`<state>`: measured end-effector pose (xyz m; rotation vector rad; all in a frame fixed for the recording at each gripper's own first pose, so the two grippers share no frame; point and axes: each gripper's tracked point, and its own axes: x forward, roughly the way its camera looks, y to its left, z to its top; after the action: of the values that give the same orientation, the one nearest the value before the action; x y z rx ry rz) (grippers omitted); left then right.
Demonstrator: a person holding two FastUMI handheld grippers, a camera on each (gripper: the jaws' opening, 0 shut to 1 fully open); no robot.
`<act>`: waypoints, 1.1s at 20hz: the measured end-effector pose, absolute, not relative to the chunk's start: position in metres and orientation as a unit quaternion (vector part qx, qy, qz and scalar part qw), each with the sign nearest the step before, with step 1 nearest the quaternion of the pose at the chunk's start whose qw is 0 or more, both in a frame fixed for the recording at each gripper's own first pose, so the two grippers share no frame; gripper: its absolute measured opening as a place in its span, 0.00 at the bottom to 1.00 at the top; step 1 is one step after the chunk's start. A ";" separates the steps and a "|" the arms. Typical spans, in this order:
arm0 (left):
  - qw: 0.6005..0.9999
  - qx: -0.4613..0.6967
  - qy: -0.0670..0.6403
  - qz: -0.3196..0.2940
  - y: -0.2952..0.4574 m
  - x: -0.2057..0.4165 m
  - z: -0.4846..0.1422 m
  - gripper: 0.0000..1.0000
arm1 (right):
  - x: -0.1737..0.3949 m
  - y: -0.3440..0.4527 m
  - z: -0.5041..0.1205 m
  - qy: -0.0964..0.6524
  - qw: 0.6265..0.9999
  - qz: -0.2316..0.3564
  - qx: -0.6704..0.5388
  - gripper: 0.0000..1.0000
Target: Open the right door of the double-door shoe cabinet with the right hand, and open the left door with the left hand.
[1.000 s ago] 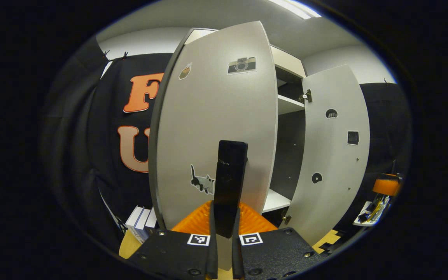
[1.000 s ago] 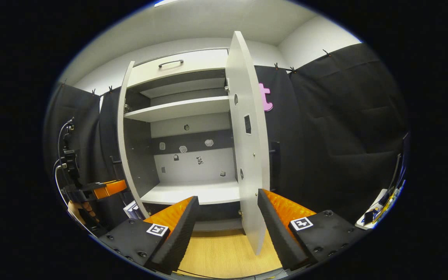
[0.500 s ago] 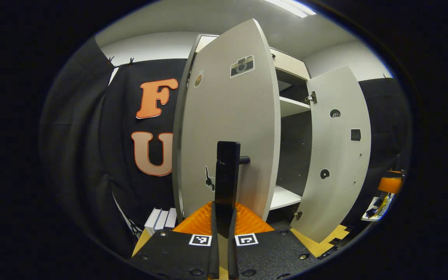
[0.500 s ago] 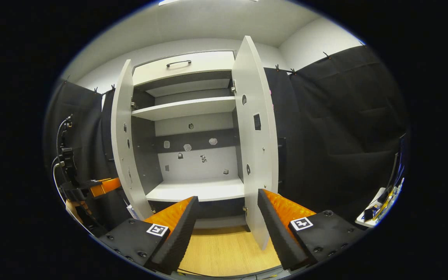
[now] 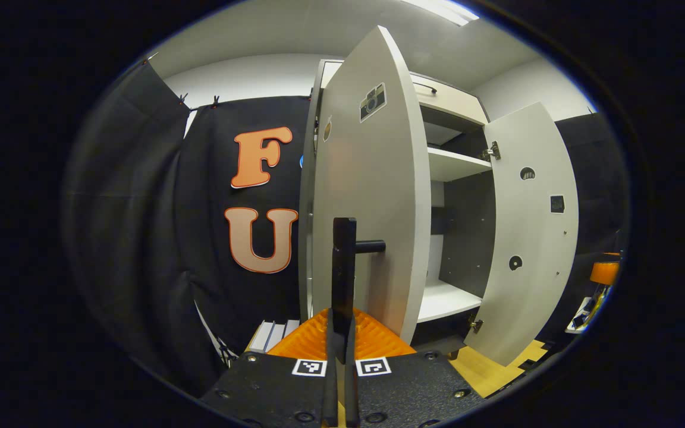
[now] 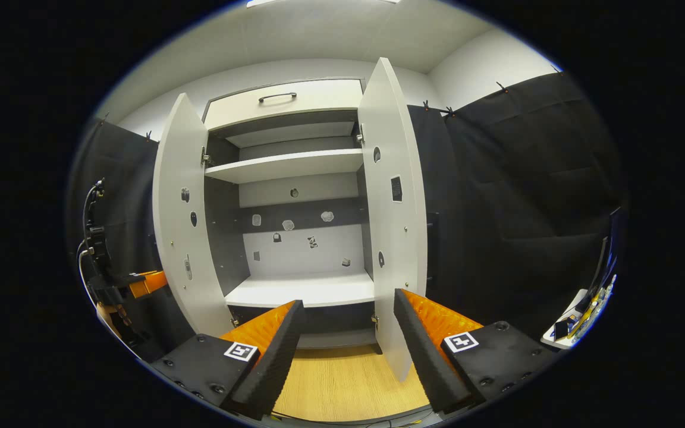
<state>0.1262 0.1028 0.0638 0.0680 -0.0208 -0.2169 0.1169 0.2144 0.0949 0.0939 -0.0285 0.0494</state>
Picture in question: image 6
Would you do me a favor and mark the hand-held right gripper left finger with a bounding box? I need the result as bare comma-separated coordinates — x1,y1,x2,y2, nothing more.
151,299,306,420

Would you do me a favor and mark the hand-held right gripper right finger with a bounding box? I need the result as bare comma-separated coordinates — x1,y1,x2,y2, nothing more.
394,288,560,416

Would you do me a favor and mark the white cabinet door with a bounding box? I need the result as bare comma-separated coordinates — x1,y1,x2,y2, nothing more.
152,92,236,338
357,57,428,383

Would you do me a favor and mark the white double-door shoe cabinet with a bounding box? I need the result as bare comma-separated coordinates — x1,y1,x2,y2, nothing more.
202,77,379,351

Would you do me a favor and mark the black door handle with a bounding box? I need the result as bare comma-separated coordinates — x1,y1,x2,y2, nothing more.
426,211,440,285

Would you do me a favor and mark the white cabinet bottom board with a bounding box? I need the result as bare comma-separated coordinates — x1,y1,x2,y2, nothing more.
225,270,376,309

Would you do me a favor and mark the white cabinet shelf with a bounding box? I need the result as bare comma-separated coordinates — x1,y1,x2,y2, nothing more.
205,149,365,184

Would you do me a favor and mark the white side table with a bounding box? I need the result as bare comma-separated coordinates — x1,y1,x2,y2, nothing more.
542,288,587,350

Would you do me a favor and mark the yellow and white clutter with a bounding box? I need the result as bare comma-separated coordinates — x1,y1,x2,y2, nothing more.
568,273,615,342

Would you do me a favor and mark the dark monitor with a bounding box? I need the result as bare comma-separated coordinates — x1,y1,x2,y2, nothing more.
579,205,621,310

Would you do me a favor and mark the black cable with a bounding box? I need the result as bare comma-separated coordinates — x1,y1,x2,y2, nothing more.
77,178,108,310

